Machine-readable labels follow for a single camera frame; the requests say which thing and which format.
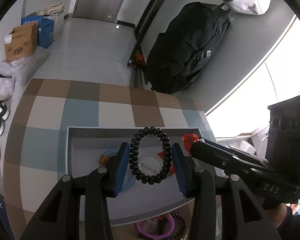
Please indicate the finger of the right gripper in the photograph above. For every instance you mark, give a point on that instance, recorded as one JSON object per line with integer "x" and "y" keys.
{"x": 215, "y": 154}

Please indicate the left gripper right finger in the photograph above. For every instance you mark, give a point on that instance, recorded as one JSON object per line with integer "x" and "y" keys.
{"x": 198, "y": 183}

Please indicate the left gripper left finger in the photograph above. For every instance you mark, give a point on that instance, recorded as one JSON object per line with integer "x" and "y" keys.
{"x": 103, "y": 182}

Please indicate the red hair clip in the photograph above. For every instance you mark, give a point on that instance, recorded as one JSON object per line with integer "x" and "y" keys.
{"x": 188, "y": 140}

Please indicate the white round jewelry piece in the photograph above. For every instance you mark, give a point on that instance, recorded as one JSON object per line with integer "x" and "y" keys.
{"x": 150, "y": 164}

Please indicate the person's right hand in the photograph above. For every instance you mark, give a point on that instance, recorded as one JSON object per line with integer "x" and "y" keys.
{"x": 278, "y": 214}

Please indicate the checkered table cloth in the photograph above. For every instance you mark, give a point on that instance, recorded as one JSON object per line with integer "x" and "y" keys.
{"x": 52, "y": 115}

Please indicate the black backpack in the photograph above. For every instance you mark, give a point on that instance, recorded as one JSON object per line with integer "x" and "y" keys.
{"x": 180, "y": 53}

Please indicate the black coat rack stand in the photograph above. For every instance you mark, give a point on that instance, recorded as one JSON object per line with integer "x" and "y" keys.
{"x": 144, "y": 23}

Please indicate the white plastic parcel bag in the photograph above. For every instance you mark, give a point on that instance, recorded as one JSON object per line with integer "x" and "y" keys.
{"x": 7, "y": 85}

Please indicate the grey plastic parcel bag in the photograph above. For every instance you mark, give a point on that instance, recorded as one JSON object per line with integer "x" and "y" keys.
{"x": 24, "y": 68}

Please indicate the brown cardboard box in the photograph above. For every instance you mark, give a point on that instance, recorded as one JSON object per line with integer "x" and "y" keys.
{"x": 21, "y": 42}

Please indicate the blue cardboard box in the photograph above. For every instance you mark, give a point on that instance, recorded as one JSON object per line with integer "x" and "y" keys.
{"x": 45, "y": 29}

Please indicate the cream tote bag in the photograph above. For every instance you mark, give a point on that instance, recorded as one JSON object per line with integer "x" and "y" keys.
{"x": 53, "y": 9}

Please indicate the black camera box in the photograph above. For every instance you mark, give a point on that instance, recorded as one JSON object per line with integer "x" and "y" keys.
{"x": 283, "y": 147}

